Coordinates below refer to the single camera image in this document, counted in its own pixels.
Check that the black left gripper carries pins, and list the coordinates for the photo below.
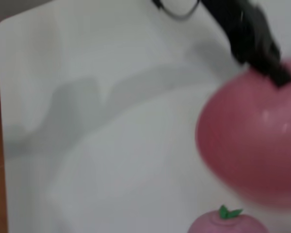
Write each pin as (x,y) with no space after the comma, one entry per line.
(247,31)

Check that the pink toy peach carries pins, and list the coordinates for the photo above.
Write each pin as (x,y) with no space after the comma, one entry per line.
(220,223)

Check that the pink plastic bowl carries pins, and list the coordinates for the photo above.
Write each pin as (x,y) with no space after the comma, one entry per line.
(252,140)

